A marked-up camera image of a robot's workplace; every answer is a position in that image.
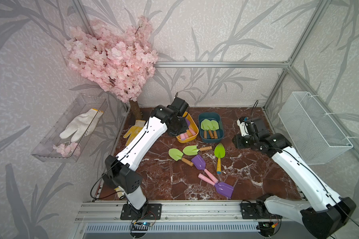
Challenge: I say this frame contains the green square shovel wooden handle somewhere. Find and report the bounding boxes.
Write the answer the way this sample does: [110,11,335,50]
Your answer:
[200,119,207,139]

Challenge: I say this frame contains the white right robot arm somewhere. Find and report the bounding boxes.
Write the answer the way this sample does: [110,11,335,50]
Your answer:
[232,117,356,239]

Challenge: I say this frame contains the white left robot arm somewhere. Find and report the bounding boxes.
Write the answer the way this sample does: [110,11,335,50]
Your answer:
[102,97,188,210]

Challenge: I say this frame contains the yellow storage box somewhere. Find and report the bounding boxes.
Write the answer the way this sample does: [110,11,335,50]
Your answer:
[176,112,199,143]

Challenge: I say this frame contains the dark teal storage box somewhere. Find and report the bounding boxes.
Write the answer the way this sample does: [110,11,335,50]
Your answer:
[198,112,224,143]

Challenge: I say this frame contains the yellow rubber glove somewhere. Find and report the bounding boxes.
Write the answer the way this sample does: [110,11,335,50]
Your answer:
[123,120,146,146]

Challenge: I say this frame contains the pink cherry blossom tree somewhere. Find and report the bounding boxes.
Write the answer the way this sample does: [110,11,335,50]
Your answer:
[64,16,159,120]

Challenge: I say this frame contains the white cotton glove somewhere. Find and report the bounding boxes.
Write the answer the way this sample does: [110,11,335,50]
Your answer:
[59,109,104,142]

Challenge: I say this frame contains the black and yellow glove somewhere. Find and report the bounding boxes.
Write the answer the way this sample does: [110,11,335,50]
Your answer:
[114,187,125,200]

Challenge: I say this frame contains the pink blossom sprig on shelf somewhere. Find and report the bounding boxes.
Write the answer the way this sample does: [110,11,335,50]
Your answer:
[53,141,81,158]

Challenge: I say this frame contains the green trowel yellow handle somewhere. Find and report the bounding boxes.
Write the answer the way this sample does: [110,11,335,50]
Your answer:
[214,143,225,174]

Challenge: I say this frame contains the white wire mesh basket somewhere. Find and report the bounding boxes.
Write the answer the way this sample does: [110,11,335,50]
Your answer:
[278,92,353,165]

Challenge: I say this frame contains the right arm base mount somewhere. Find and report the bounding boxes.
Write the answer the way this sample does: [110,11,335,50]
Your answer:
[240,194,282,220]

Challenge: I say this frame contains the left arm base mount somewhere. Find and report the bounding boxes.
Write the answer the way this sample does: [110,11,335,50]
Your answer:
[120,203,162,220]

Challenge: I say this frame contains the clear acrylic wall shelf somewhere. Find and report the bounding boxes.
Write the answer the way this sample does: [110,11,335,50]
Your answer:
[31,94,108,163]

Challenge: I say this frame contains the aluminium front rail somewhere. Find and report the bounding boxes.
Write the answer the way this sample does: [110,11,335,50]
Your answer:
[74,197,310,223]

